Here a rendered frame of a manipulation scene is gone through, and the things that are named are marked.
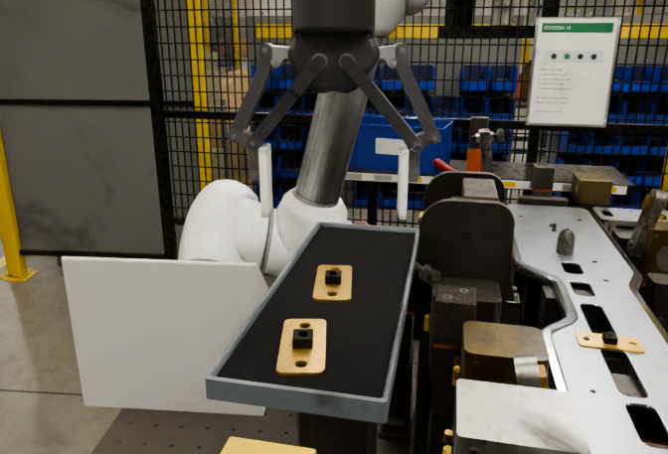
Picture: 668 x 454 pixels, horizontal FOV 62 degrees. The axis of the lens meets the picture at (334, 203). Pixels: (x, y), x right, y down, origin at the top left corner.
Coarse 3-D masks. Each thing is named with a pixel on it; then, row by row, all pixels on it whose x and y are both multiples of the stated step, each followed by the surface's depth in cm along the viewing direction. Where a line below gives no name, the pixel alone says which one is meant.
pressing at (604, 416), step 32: (544, 224) 125; (576, 224) 125; (544, 256) 107; (576, 256) 107; (608, 256) 107; (608, 288) 93; (576, 320) 83; (608, 320) 83; (640, 320) 83; (576, 352) 75; (576, 384) 68; (608, 384) 68; (640, 384) 68; (608, 416) 62; (608, 448) 58; (640, 448) 58
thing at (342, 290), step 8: (320, 272) 60; (328, 272) 58; (336, 272) 58; (344, 272) 60; (320, 280) 58; (328, 280) 57; (336, 280) 57; (344, 280) 58; (320, 288) 57; (328, 288) 57; (336, 288) 57; (344, 288) 57; (312, 296) 55; (320, 296) 55; (328, 296) 55; (336, 296) 55; (344, 296) 55
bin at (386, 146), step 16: (368, 128) 159; (384, 128) 158; (416, 128) 154; (448, 128) 159; (368, 144) 161; (384, 144) 159; (400, 144) 157; (432, 144) 154; (448, 144) 163; (352, 160) 164; (368, 160) 162; (384, 160) 161; (432, 160) 155; (448, 160) 166
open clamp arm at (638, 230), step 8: (656, 192) 108; (664, 192) 108; (648, 200) 108; (656, 200) 107; (664, 200) 107; (648, 208) 109; (656, 208) 108; (640, 216) 112; (648, 216) 109; (656, 216) 108; (640, 224) 111; (648, 224) 109; (632, 232) 114; (640, 232) 110; (632, 240) 112; (640, 240) 110; (632, 248) 111; (640, 248) 111; (640, 256) 111
